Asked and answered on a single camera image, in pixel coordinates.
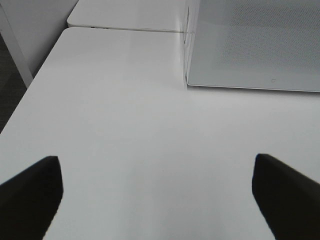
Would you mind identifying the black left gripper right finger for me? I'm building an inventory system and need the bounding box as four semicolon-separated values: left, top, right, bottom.
251;153;320;240

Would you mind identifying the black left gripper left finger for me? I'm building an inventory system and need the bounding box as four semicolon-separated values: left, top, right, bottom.
0;156;64;240

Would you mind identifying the white microwave door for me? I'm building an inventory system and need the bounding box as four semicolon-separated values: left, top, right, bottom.
186;0;320;92

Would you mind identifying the white table leg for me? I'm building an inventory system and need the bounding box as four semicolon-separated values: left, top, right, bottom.
0;5;34;88

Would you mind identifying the white microwave oven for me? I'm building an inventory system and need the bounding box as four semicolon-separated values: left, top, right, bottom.
179;0;199;90

